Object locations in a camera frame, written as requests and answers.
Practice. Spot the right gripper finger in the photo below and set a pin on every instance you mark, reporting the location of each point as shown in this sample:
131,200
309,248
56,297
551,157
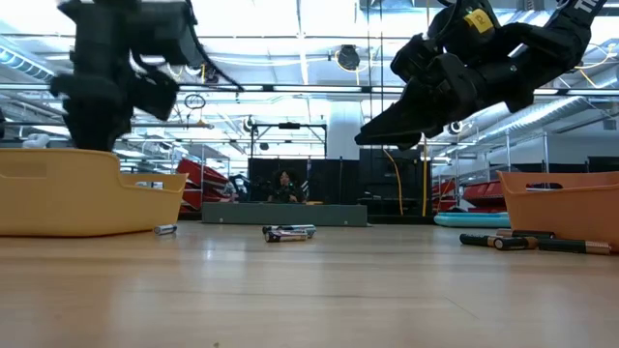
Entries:
421,106
445,128

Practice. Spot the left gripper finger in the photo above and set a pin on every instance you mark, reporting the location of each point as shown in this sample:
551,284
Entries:
155,96
94,116

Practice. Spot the silver Energizer AAA battery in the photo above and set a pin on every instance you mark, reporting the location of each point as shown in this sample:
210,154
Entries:
292,227
165,229

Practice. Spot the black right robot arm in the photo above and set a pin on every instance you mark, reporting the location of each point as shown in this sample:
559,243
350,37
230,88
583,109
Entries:
556,38

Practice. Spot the red storage bins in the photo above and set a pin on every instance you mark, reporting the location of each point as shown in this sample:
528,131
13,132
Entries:
479,191
203,181

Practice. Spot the round black ceiling fixture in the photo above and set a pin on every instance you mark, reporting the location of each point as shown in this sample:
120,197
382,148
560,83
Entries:
348,57

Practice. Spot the yellow plastic bin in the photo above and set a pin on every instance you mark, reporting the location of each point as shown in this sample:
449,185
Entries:
72,203

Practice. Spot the light blue calculator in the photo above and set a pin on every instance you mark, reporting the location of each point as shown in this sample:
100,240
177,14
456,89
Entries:
469,221

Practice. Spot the black partition panel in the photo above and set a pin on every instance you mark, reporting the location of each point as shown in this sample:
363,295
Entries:
338,179

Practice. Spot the black copper-top AAA battery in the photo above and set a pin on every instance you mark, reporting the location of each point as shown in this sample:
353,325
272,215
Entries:
476,239
527,234
515,243
574,246

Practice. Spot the orange plastic bin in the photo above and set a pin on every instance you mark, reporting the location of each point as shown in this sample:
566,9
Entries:
570,212

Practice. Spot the person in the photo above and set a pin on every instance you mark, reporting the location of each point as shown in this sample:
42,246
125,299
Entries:
287,186

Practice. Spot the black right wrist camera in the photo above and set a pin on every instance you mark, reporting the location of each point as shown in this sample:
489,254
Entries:
450,29

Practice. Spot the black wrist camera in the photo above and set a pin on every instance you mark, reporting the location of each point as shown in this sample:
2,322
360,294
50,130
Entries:
164,34
450,29

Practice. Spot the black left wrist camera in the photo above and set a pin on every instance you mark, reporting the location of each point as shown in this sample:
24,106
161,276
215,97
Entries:
164,34

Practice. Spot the silver ventilation duct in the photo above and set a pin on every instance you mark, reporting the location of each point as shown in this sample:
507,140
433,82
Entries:
541,113

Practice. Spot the black aluminium table frame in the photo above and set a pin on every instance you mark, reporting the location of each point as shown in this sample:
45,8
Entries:
401,220

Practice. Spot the black background station frame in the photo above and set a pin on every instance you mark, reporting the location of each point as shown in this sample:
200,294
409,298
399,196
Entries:
289,125

